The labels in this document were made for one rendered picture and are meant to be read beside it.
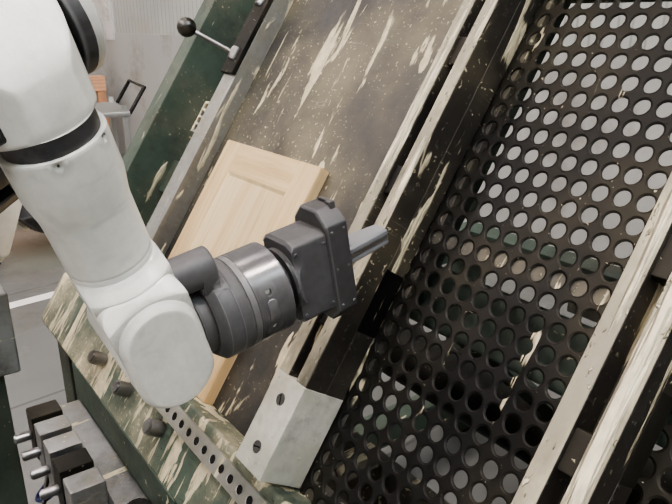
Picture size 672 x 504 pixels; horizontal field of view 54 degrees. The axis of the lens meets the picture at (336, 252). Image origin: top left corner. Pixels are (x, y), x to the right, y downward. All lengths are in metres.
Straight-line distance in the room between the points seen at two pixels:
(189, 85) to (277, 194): 0.55
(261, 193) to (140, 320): 0.67
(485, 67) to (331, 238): 0.37
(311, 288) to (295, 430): 0.26
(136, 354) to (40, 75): 0.21
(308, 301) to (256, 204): 0.53
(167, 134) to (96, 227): 1.10
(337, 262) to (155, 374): 0.20
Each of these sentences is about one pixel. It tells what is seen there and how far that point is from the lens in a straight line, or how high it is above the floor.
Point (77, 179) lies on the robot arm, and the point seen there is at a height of 1.35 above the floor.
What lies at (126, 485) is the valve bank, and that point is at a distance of 1.18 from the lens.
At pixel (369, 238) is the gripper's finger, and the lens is 0.67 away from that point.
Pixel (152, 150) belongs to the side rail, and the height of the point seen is 1.17.
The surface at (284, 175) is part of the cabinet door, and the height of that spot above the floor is 1.20.
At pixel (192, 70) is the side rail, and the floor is 1.34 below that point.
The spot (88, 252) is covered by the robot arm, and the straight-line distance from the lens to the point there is 0.49.
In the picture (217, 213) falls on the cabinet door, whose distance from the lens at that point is 1.22.
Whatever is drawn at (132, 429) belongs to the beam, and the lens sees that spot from 1.16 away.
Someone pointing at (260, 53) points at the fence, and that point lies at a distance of 1.38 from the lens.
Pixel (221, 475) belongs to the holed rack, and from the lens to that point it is 0.93.
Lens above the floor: 1.45
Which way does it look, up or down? 19 degrees down
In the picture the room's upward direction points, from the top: straight up
